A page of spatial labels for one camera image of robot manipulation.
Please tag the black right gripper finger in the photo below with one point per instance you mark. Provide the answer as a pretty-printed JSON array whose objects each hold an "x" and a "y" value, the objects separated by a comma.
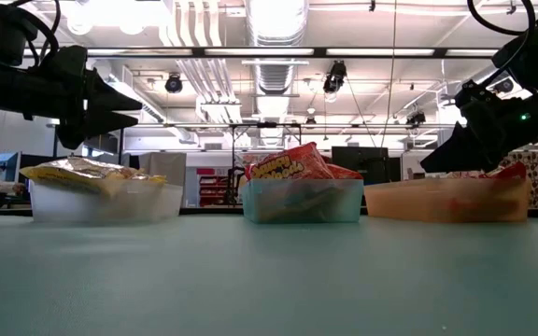
[
  {"x": 477, "y": 156},
  {"x": 451, "y": 147}
]

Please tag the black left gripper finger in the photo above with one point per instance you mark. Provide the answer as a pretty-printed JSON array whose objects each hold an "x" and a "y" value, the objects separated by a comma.
[
  {"x": 105, "y": 99},
  {"x": 96, "y": 127}
]

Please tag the orange Saucy Noods packet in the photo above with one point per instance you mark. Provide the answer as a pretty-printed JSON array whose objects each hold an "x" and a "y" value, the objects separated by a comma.
[
  {"x": 292, "y": 164},
  {"x": 345, "y": 172}
]

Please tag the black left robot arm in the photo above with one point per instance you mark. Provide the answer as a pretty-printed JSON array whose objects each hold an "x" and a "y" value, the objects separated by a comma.
[{"x": 3, "y": 91}]

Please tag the black ceiling spotlight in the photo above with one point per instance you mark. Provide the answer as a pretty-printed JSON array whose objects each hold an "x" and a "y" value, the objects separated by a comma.
[
  {"x": 174, "y": 84},
  {"x": 504, "y": 85},
  {"x": 416, "y": 119}
]

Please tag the orange plastic bin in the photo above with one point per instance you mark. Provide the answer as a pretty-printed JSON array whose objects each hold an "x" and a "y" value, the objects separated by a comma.
[{"x": 446, "y": 200}]

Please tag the floral patterned curtain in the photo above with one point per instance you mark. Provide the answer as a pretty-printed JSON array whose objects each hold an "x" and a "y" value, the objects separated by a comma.
[{"x": 537, "y": 177}]

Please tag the clear plastic bin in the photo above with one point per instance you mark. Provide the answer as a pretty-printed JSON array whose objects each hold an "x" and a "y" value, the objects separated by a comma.
[{"x": 105, "y": 203}]

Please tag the grey cabinet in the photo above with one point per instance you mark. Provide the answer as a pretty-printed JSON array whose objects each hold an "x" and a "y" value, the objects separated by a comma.
[{"x": 162, "y": 168}]

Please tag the black monitor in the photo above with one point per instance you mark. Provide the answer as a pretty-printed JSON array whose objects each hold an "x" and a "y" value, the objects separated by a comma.
[{"x": 360, "y": 162}]

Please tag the blue lit monitor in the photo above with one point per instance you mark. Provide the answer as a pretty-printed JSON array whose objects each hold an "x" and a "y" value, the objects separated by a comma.
[{"x": 7, "y": 165}]

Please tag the red storage bins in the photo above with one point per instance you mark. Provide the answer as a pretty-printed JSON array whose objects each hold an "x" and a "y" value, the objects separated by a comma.
[{"x": 213, "y": 186}]

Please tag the teal plastic bin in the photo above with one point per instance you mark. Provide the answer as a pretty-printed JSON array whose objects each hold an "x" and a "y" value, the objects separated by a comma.
[{"x": 301, "y": 201}]

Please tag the green table mat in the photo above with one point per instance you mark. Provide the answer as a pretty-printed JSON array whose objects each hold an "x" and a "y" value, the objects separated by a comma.
[{"x": 203, "y": 280}]

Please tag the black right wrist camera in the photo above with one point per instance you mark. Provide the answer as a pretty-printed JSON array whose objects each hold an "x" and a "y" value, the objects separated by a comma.
[{"x": 535, "y": 56}]

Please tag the black overhead camera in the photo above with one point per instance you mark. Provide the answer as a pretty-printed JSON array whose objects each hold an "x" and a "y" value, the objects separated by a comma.
[{"x": 334, "y": 77}]

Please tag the black aluminium rig frame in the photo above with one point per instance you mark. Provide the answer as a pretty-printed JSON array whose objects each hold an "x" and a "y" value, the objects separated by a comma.
[{"x": 213, "y": 211}]

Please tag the silver ventilation duct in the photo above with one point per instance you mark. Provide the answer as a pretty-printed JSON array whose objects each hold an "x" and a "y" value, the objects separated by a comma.
[{"x": 276, "y": 28}]

